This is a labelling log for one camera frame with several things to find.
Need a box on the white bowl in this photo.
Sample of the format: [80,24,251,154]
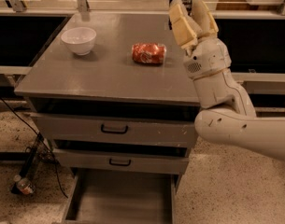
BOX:
[61,27,96,55]

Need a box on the grey top drawer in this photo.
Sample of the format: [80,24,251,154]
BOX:
[32,113,197,147]

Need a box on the grey drawer cabinet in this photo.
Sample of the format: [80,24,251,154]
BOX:
[13,12,210,179]

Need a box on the right black bin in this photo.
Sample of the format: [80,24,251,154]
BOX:
[217,19,285,74]

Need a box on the black bin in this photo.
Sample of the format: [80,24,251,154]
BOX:
[217,19,285,74]
[0,15,68,66]

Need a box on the black floor stand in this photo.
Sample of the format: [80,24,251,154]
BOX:
[11,134,43,194]

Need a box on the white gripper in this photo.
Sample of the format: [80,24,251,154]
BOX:
[169,0,232,79]

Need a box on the grey drawer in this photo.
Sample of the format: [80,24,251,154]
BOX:
[53,169,176,224]
[54,140,189,175]
[32,113,197,147]

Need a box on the grey bottom drawer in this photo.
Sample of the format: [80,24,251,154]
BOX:
[53,169,176,224]

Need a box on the crushed red soda can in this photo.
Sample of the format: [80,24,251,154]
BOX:
[132,43,166,64]

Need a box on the grey middle drawer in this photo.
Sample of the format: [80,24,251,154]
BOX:
[54,140,189,175]

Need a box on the black cable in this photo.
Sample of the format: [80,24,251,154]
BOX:
[0,96,69,200]

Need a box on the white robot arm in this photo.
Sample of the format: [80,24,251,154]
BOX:
[169,0,285,161]

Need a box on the left black bin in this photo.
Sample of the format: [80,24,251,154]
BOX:
[0,15,68,66]

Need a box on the plastic water bottle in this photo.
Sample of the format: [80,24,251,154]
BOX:
[13,175,35,195]

